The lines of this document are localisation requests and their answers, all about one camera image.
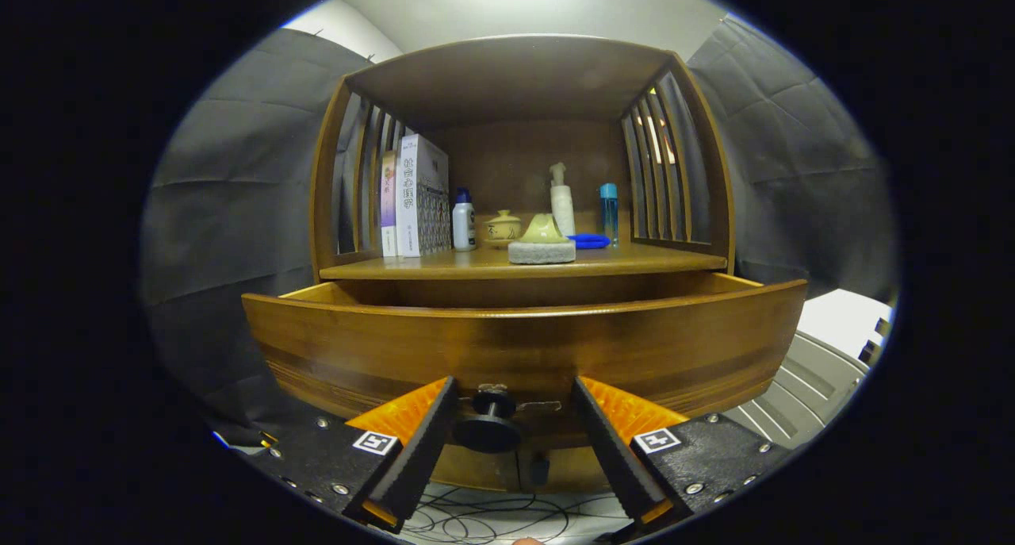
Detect purple and white book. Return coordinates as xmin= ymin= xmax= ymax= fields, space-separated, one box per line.
xmin=380 ymin=150 xmax=399 ymax=258

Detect green handled sponge brush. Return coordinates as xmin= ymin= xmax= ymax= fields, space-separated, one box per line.
xmin=507 ymin=213 xmax=577 ymax=265

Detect wooden cabinet door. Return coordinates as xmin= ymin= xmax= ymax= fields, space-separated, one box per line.
xmin=428 ymin=442 xmax=524 ymax=492
xmin=519 ymin=438 xmax=615 ymax=494

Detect clear blue bottle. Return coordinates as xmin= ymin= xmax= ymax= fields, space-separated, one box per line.
xmin=599 ymin=183 xmax=619 ymax=247

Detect wooden countertop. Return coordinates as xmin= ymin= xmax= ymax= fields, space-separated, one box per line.
xmin=319 ymin=240 xmax=728 ymax=281

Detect wooden cabinet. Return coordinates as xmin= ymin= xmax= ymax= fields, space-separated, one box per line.
xmin=309 ymin=34 xmax=736 ymax=494

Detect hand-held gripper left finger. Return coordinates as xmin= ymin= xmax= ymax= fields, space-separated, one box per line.
xmin=236 ymin=375 xmax=460 ymax=535

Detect white bottle with blue cap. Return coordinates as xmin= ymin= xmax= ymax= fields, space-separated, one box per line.
xmin=452 ymin=187 xmax=477 ymax=251

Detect white patterned book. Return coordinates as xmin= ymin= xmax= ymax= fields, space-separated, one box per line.
xmin=395 ymin=134 xmax=450 ymax=258

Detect black floor cables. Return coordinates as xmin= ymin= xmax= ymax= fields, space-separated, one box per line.
xmin=400 ymin=450 xmax=627 ymax=545

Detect white pump bottle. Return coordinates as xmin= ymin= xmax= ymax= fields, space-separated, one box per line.
xmin=550 ymin=163 xmax=576 ymax=236

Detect yellow lidded teacup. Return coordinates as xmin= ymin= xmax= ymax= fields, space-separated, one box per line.
xmin=484 ymin=209 xmax=523 ymax=249

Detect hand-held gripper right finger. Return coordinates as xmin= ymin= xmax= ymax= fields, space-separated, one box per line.
xmin=570 ymin=375 xmax=799 ymax=528

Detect wooden drawer with black knob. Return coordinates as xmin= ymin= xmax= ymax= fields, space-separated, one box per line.
xmin=241 ymin=271 xmax=808 ymax=455

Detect black backdrop cloth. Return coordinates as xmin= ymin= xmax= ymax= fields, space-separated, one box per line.
xmin=139 ymin=13 xmax=901 ymax=451

